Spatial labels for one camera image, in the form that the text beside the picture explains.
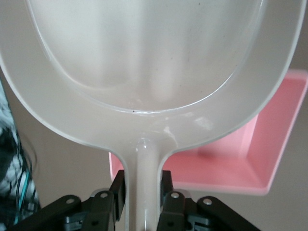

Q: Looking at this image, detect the pale plastic dustpan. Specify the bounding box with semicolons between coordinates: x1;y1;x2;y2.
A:
0;0;306;231

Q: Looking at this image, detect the pink plastic bin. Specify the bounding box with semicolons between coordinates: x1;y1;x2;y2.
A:
108;69;308;197

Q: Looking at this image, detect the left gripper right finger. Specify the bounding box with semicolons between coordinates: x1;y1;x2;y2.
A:
156;169;263;231

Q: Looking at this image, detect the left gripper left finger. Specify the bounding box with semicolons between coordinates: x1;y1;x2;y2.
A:
9;169;126;231

